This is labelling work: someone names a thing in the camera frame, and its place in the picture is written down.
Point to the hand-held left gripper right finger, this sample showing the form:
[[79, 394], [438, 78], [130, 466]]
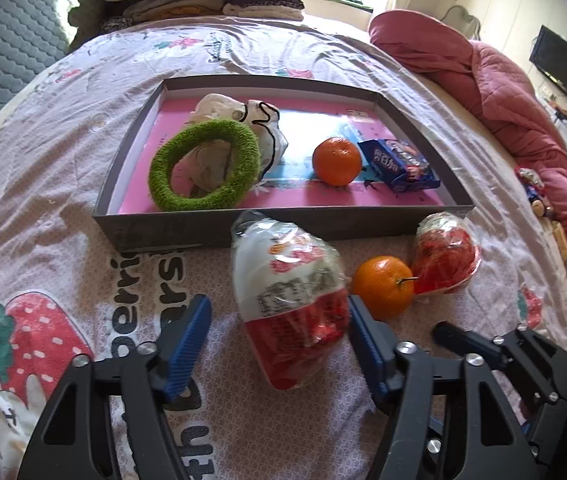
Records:
[[368, 355]]

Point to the strawberry print bed sheet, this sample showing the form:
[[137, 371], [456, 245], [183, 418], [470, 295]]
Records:
[[53, 200]]

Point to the red white egg toy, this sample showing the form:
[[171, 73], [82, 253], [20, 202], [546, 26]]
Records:
[[446, 255], [288, 310]]

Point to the pink quilt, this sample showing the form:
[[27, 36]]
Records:
[[488, 85]]

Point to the yellow snack packet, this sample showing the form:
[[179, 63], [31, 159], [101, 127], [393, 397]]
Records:
[[562, 240]]

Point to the white drawer cabinet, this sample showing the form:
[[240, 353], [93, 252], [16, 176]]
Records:
[[566, 130]]

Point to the shallow grey cardboard box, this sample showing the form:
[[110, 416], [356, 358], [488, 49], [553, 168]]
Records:
[[163, 230]]

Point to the orange with stem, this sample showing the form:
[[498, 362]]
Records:
[[382, 287]]

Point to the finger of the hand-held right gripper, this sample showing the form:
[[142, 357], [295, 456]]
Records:
[[548, 365], [456, 337]]

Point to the small doll toy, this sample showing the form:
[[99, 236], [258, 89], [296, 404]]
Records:
[[533, 192]]

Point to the grey quilted headboard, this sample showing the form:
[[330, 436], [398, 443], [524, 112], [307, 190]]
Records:
[[18, 35]]

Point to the blue cookie packet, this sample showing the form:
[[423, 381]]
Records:
[[398, 165]]

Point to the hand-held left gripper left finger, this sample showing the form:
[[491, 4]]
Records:
[[188, 350]]

